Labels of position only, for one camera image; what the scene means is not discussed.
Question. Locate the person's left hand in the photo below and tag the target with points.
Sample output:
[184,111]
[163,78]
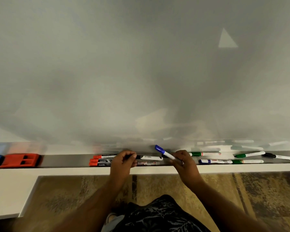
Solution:
[120,170]

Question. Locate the red marker with white barrel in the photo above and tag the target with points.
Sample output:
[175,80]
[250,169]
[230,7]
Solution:
[104,156]

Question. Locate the person's left thumb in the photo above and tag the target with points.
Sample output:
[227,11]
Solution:
[133,163]

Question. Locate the red whiteboard eraser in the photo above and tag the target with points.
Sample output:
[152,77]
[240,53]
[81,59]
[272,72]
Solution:
[20,160]

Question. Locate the grey barrel marker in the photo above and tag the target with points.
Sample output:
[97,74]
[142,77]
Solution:
[147,163]

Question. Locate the green cap whiteboard marker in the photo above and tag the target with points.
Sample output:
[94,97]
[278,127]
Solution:
[250,154]
[247,161]
[205,154]

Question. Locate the blue cap whiteboard marker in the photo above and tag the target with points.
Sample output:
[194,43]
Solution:
[215,161]
[163,152]

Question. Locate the person's right forearm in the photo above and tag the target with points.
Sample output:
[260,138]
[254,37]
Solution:
[222,210]

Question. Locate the person's right thumb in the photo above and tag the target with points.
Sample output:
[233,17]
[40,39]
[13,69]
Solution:
[177,161]

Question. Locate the black cap whiteboard marker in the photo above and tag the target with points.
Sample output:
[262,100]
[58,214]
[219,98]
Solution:
[280,157]
[149,158]

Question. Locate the person's left forearm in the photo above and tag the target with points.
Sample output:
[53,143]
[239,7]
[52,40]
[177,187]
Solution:
[87,210]

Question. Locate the grey metal marker tray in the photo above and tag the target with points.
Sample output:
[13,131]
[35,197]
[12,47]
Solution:
[62,160]

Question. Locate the large whiteboard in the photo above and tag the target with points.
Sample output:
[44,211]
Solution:
[135,70]

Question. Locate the black patterned garment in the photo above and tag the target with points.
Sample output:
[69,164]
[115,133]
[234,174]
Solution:
[159,215]

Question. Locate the person's right hand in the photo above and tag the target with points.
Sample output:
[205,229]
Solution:
[187,170]

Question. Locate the red marker with black label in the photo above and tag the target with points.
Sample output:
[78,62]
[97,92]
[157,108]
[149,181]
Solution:
[100,160]
[99,164]

